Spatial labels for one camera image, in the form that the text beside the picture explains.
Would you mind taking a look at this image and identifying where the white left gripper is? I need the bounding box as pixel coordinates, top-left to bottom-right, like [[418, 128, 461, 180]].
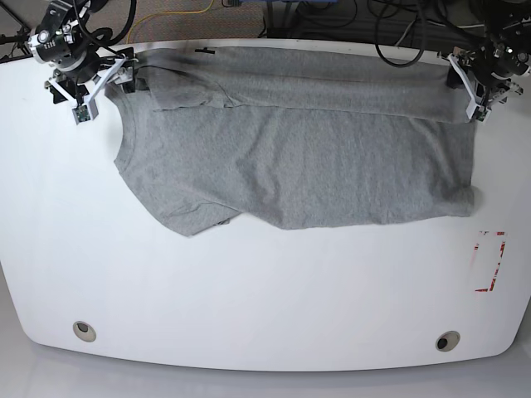
[[437, 51, 524, 120]]

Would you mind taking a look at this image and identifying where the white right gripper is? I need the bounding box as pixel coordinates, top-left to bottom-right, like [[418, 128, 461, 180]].
[[45, 53, 137, 119]]

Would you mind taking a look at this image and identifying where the grey T-shirt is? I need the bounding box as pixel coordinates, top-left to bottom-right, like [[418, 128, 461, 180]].
[[105, 47, 475, 236]]

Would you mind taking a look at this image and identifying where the black tripod stand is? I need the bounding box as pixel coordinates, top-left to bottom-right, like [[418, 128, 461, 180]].
[[1, 0, 47, 61]]

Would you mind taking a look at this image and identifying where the red tape rectangle marking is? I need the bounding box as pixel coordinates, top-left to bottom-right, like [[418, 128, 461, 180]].
[[470, 231, 508, 293]]

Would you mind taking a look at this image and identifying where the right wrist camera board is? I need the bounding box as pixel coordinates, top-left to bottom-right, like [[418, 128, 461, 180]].
[[72, 104, 92, 124]]

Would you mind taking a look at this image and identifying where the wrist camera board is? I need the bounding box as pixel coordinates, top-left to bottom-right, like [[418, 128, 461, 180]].
[[473, 107, 491, 123], [72, 104, 92, 124]]

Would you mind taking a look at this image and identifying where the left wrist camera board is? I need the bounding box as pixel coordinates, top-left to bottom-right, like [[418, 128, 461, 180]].
[[473, 107, 491, 123]]

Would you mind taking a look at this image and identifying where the left table cable grommet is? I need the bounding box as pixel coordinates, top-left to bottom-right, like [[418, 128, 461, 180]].
[[73, 321, 97, 342]]

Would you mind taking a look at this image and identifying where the table cable grommet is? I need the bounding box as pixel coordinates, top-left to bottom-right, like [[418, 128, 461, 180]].
[[73, 321, 97, 342], [436, 331, 460, 352]]

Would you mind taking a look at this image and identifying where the right table cable grommet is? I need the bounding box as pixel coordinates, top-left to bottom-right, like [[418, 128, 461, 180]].
[[436, 331, 460, 352]]

